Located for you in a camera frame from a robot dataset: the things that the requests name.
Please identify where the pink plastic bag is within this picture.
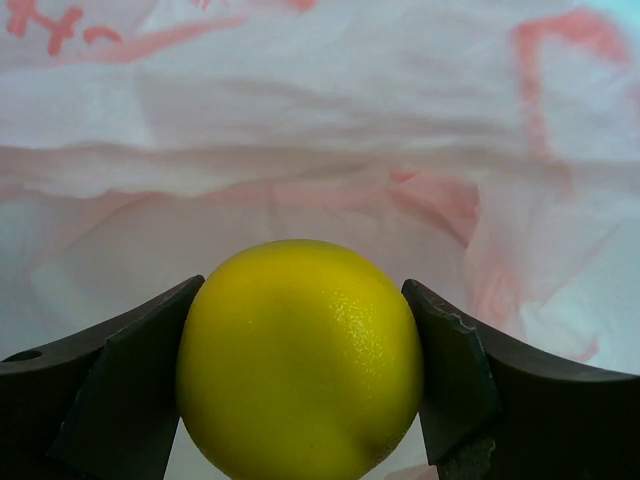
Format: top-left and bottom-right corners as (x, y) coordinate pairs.
(1, 1), (639, 479)

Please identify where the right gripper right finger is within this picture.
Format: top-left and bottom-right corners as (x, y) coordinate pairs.
(402, 280), (639, 479)

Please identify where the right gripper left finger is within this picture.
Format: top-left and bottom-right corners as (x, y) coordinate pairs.
(1, 275), (204, 479)

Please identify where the yellow fake lemon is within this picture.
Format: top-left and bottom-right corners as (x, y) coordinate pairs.
(176, 240), (424, 479)

